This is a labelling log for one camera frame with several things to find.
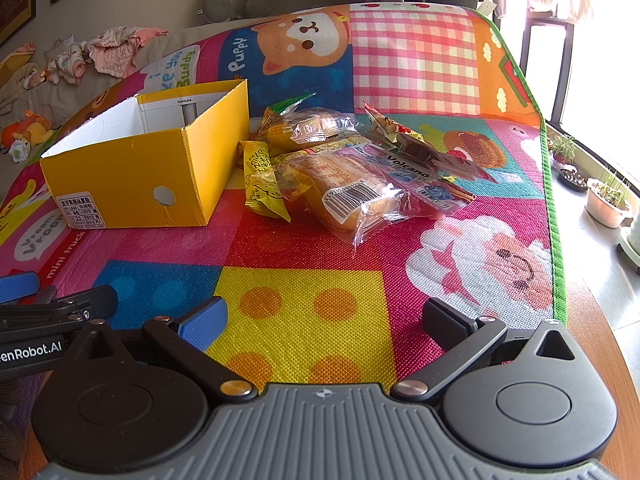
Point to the yellow cardboard box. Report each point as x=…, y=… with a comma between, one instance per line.
x=125, y=175

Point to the grey sofa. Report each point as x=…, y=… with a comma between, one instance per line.
x=65, y=95

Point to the yellow snack packet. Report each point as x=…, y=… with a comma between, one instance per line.
x=312, y=154
x=262, y=187

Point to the small green potted plant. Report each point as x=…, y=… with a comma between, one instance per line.
x=562, y=147

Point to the dark shallow plant dish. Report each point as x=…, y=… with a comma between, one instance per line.
x=574, y=181

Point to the colourful cartoon play mat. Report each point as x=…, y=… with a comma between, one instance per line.
x=300, y=285

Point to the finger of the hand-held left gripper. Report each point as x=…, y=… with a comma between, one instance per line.
x=75, y=306
x=17, y=286

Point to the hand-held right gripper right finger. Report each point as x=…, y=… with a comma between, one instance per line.
x=446, y=327

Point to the white pink baby clothes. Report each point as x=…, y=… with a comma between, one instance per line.
x=70, y=62

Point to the yellow green snack bag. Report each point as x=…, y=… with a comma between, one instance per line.
x=281, y=106

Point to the pink biscuit packet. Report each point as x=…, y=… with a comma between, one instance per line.
x=430, y=192

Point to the orange plush toy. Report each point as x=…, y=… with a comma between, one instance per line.
x=30, y=130

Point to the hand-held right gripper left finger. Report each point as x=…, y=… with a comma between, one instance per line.
x=202, y=326

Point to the cartoon print snack packet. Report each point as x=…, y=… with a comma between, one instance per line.
x=387, y=124

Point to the dark window frame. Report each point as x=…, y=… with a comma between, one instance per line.
x=525, y=70

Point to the beige crumpled clothes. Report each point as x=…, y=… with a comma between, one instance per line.
x=17, y=85

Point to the white flower pot with plants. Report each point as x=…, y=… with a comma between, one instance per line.
x=605, y=210

